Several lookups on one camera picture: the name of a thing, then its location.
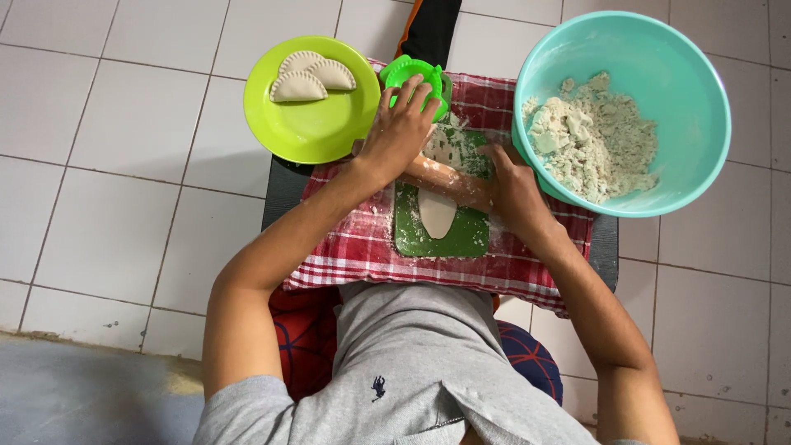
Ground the green cutting board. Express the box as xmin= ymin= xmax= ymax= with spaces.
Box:
xmin=393 ymin=126 xmax=493 ymax=259

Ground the red and blue web cushion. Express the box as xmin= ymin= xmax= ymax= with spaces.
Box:
xmin=269 ymin=287 xmax=564 ymax=407

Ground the green plastic dumpling mold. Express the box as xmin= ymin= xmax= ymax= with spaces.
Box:
xmin=379 ymin=54 xmax=452 ymax=123

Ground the person's grey shirt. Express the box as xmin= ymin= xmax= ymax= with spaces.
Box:
xmin=193 ymin=281 xmax=646 ymax=445

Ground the teal plastic bowl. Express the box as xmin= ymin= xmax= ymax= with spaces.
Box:
xmin=511 ymin=10 xmax=732 ymax=218

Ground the folded raw dumpling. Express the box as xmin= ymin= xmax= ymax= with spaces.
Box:
xmin=269 ymin=70 xmax=329 ymax=103
xmin=306 ymin=59 xmax=357 ymax=91
xmin=278 ymin=51 xmax=326 ymax=78

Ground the person's black trouser leg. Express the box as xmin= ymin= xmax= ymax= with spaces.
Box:
xmin=394 ymin=0 xmax=463 ymax=70

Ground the person's left hand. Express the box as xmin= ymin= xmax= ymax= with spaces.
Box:
xmin=355 ymin=74 xmax=442 ymax=187

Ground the crumbly dough in bowl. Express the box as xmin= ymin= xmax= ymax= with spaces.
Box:
xmin=522 ymin=71 xmax=660 ymax=205

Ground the flat rolled dough piece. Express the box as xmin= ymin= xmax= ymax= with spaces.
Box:
xmin=418 ymin=187 xmax=459 ymax=241

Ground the red checkered cloth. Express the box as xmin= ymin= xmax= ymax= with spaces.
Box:
xmin=283 ymin=59 xmax=595 ymax=319

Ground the black stool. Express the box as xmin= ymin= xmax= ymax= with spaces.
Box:
xmin=261 ymin=155 xmax=620 ymax=294

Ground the person's right hand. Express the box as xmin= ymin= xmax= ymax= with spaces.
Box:
xmin=479 ymin=143 xmax=558 ymax=239

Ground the lime green plate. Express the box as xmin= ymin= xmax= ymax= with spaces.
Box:
xmin=243 ymin=35 xmax=382 ymax=165

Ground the wooden rolling pin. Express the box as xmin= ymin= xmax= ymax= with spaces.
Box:
xmin=351 ymin=140 xmax=498 ymax=214

